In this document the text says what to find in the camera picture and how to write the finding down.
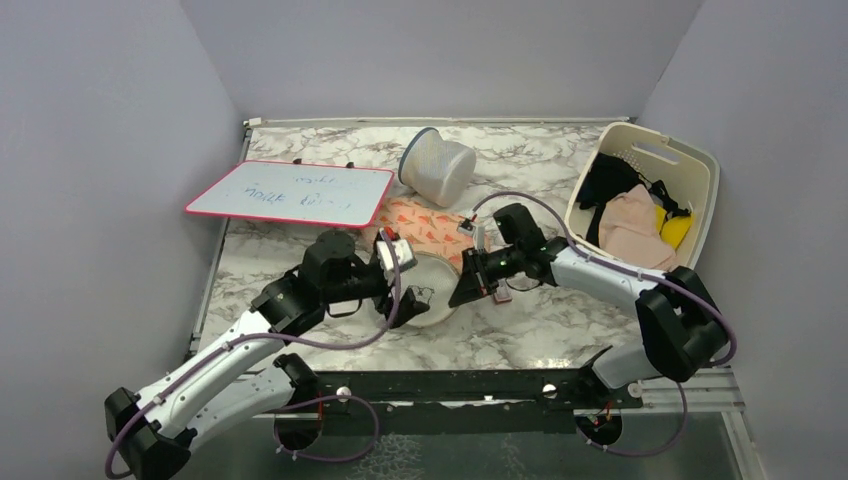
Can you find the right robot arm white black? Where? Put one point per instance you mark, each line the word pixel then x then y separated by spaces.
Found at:
pixel 679 333

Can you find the pink garment in basket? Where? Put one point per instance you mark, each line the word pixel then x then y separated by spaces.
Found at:
pixel 627 231

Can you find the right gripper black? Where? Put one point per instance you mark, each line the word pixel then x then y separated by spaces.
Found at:
pixel 474 281

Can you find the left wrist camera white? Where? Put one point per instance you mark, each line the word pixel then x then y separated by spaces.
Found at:
pixel 393 252

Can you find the black mounting rail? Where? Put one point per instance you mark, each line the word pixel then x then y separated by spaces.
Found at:
pixel 358 403

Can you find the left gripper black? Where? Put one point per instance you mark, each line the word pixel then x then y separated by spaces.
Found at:
pixel 384 301

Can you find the white cylindrical mesh laundry bag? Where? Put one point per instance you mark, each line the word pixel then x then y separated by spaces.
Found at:
pixel 436 169

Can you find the orange tulip print laundry bag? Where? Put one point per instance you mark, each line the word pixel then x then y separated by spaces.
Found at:
pixel 427 230

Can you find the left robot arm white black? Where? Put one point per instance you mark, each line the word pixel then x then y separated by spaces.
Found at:
pixel 155 430

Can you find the black garment in basket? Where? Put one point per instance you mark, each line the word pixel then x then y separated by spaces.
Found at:
pixel 610 176

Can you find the cream plastic laundry basket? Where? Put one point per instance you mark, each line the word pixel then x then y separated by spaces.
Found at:
pixel 691 176

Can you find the yellow garment in basket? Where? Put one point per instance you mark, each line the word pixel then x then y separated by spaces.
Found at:
pixel 672 229

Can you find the pink framed whiteboard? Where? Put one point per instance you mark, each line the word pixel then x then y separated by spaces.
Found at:
pixel 312 194

